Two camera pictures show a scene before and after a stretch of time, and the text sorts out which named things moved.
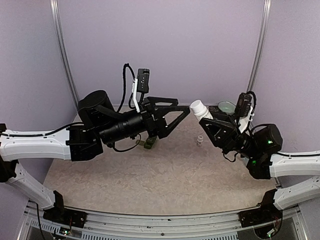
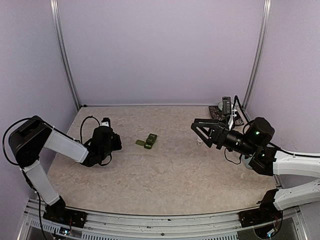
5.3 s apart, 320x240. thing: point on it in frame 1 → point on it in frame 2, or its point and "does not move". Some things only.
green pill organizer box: (148, 143) does not move
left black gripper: (158, 127) → (118, 146)
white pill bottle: (199, 140) does not move
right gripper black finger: (222, 132) → (206, 135)
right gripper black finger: (222, 117) → (210, 121)
